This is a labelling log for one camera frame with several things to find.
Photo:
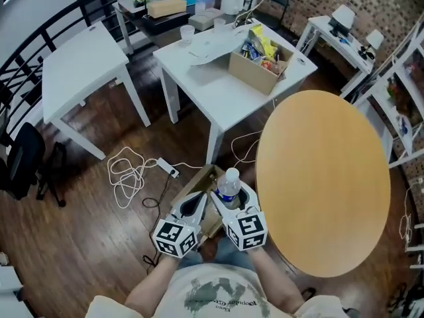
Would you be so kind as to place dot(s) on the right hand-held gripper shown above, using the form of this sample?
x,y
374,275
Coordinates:
x,y
246,230

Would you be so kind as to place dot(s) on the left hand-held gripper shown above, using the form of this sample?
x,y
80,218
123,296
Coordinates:
x,y
175,235

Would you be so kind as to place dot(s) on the clear plastic water bottle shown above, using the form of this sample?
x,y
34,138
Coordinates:
x,y
229,185

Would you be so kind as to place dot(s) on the brown cardboard box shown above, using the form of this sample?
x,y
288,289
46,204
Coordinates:
x,y
193,185

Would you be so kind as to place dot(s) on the person's left forearm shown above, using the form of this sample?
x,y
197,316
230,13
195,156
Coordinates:
x,y
150,283

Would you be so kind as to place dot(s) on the person's right forearm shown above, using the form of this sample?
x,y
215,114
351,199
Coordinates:
x,y
276,277

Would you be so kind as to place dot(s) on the cardboard box of snacks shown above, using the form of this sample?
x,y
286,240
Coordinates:
x,y
261,68

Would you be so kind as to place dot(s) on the grey tissue box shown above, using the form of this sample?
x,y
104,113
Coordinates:
x,y
205,19

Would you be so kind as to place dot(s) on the small clear bottle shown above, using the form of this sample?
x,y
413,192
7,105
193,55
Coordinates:
x,y
200,4

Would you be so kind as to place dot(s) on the white power strip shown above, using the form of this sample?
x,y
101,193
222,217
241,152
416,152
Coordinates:
x,y
168,167

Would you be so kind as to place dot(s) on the person's blue jeans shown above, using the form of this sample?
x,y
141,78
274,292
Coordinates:
x,y
228,252

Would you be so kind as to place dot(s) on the round wooden table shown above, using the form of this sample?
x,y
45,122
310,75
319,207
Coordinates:
x,y
323,184

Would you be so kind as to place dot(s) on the person's printed beige shirt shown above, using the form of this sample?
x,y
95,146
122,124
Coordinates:
x,y
218,293

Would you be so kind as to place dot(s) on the large white square table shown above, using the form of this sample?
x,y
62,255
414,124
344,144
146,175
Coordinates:
x,y
212,84

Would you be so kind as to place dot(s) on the white paper sheets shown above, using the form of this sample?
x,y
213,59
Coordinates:
x,y
212,46

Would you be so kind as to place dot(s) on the clear plastic cup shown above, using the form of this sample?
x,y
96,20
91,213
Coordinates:
x,y
187,35
219,25

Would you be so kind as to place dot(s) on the black office chair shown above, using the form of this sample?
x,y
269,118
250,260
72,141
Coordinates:
x,y
23,161

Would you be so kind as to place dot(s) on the small white square table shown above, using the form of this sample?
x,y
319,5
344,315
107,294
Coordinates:
x,y
83,65

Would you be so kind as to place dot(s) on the white shelving unit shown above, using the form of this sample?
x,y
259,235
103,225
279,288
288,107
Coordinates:
x,y
397,111

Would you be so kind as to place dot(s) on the narrow white side table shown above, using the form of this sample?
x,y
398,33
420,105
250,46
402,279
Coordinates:
x,y
344,50

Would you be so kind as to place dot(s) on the beige rectangular block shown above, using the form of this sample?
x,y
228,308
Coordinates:
x,y
166,7

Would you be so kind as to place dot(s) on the white cylinder container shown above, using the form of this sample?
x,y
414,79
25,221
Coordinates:
x,y
229,0

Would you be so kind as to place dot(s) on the black folding chair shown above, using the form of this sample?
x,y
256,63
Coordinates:
x,y
276,2

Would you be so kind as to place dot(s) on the small white desk lamp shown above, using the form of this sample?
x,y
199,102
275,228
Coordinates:
x,y
374,41

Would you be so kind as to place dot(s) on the large white desk lamp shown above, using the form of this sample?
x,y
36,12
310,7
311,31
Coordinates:
x,y
342,17

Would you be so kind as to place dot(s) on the black metal railing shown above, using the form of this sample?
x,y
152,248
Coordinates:
x,y
30,61

